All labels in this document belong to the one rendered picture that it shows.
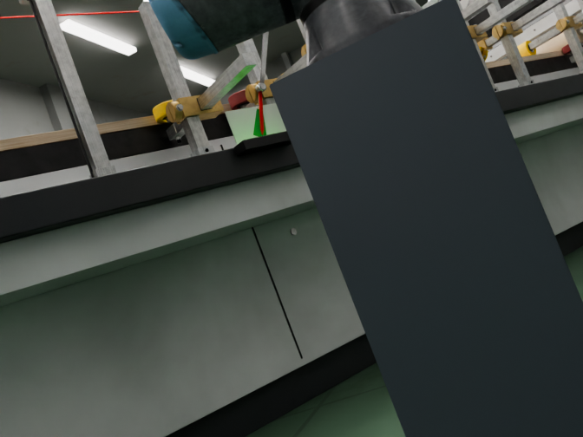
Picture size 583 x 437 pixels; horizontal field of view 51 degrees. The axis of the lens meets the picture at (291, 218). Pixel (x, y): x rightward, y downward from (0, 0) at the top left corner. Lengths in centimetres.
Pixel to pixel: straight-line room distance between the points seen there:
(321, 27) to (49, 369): 100
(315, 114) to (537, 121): 187
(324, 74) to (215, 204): 77
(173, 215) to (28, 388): 49
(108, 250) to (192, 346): 39
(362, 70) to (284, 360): 112
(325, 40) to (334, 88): 9
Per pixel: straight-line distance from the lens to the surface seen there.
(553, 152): 302
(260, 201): 157
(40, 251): 134
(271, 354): 174
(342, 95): 78
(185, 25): 90
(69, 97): 146
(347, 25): 84
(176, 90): 156
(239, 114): 161
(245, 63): 138
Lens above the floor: 37
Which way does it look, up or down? 4 degrees up
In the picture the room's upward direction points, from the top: 21 degrees counter-clockwise
